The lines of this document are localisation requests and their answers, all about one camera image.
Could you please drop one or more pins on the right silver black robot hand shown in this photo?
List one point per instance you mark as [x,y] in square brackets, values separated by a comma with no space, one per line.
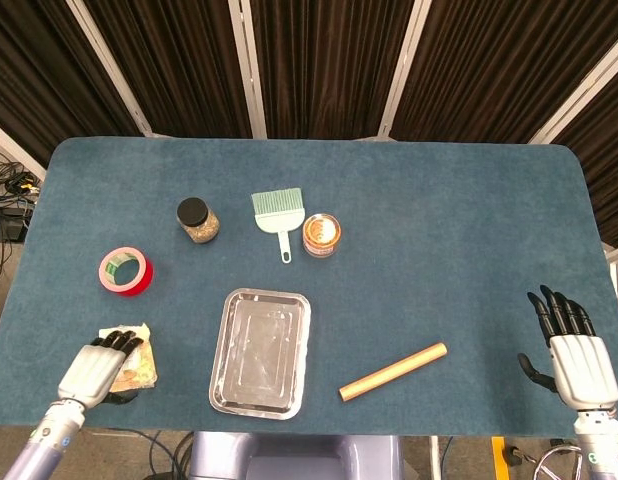
[581,360]

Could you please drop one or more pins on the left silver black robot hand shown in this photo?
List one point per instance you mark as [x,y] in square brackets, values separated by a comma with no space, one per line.
[89,368]

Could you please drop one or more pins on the lavender robot base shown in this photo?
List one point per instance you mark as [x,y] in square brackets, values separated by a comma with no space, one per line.
[296,457]

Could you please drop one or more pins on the left lavender robot arm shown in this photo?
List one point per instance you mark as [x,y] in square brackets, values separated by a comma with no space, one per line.
[44,440]

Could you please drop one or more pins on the right lavender robot arm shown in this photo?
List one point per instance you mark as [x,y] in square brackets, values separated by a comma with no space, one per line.
[603,442]

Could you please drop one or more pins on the silver metal tray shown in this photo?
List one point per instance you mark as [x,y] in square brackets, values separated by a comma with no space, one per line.
[261,352]

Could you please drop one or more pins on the red tape roll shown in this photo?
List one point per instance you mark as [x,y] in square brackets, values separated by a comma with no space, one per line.
[126,270]

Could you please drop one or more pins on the chrome wheel rim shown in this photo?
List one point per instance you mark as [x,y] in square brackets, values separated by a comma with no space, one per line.
[556,465]

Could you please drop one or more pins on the blue table mat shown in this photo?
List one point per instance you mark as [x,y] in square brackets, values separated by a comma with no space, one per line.
[439,280]

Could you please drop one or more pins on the glass jar with black lid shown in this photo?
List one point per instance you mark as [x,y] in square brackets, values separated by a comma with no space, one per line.
[197,220]

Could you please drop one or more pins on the wooden rolling pin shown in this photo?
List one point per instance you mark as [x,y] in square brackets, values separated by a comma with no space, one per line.
[393,371]

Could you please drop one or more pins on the mint green hand brush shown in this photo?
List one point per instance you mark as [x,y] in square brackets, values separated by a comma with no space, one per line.
[279,212]

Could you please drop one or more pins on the clear orange lidded container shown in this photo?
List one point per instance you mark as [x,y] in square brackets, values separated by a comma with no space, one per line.
[321,235]

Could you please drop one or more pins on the black pleated curtain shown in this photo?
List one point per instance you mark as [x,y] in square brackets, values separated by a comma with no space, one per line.
[319,65]

